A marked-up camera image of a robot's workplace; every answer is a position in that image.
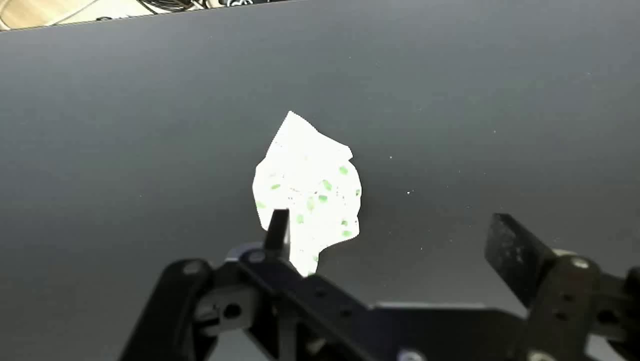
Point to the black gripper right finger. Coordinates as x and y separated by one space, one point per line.
526 262

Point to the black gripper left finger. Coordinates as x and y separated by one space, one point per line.
300 287

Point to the white towel with green spots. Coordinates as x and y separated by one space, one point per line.
307 181

